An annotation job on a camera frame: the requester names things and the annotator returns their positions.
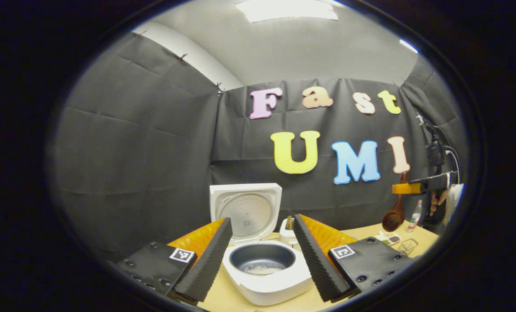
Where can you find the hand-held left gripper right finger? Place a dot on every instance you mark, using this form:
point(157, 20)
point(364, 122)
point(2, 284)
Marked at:
point(316, 264)

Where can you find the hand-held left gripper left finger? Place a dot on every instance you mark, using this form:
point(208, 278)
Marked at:
point(210, 264)

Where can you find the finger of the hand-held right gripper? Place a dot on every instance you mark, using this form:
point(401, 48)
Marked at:
point(407, 188)

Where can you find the brown wooden spoon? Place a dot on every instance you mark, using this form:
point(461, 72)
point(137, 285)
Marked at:
point(391, 221)

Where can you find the white rice portion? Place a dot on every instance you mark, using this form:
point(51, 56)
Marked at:
point(262, 269)

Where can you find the white rice cooker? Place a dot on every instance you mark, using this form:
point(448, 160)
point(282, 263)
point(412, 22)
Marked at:
point(266, 290)

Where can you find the clear plastic water bottle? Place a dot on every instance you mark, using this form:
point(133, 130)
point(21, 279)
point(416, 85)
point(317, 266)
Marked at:
point(415, 216)

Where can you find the white toaster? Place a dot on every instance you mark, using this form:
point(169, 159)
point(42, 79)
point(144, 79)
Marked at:
point(286, 236)

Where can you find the brown toast slice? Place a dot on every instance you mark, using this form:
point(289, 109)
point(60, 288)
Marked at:
point(289, 222)

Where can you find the white divided bean dish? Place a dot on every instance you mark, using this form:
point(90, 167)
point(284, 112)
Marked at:
point(390, 238)

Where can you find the small ceiling light panel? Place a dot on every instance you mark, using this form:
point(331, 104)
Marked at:
point(409, 46)

